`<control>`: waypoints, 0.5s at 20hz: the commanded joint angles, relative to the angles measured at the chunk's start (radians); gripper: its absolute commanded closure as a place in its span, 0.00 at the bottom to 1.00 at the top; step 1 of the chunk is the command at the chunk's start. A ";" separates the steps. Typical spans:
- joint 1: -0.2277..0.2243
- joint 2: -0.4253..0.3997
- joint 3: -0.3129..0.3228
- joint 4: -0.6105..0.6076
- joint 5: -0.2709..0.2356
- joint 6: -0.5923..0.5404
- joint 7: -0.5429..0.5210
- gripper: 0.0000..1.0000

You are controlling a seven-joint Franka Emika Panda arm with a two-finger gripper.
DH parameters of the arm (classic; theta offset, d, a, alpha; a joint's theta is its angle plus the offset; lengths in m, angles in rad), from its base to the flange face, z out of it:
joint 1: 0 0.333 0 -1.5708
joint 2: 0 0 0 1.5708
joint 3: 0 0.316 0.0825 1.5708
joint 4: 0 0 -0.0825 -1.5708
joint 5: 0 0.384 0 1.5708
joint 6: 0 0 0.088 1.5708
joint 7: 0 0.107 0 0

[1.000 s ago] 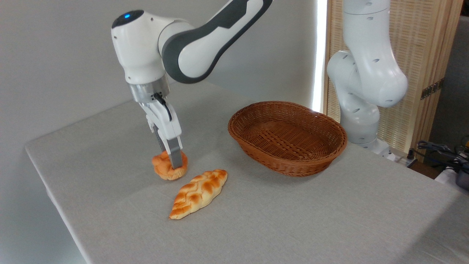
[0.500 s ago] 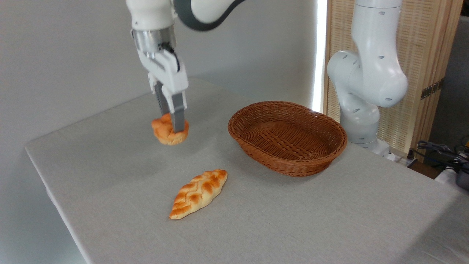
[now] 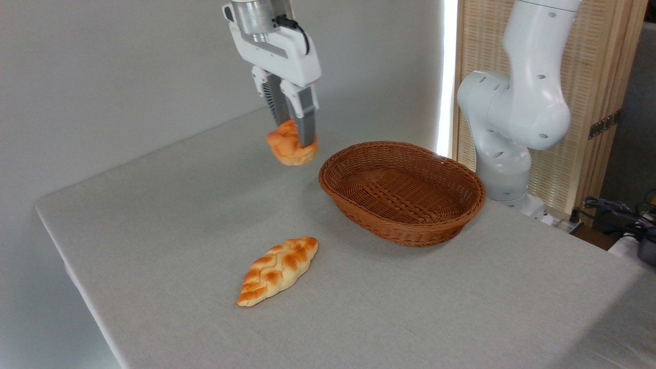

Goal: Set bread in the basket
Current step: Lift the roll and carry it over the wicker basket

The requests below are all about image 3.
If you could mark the grey tablecloth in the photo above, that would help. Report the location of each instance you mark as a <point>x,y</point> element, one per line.
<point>359,307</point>

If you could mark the long braided bread loaf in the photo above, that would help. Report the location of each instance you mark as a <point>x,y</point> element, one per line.
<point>277,269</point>

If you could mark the grey device box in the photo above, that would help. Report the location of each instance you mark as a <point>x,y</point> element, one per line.
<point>648,252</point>

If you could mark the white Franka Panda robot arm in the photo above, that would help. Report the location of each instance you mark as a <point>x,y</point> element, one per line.
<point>528,102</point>

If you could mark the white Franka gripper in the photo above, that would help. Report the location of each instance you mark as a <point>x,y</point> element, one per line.
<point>287,56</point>

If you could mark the brown oval wicker basket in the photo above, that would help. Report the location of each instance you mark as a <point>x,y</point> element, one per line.
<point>405,195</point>

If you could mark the round knotted bread roll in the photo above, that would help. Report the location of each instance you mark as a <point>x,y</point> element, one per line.
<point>287,148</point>

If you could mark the dark metal screen hinge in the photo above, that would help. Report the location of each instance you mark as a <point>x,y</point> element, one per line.
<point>605,124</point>

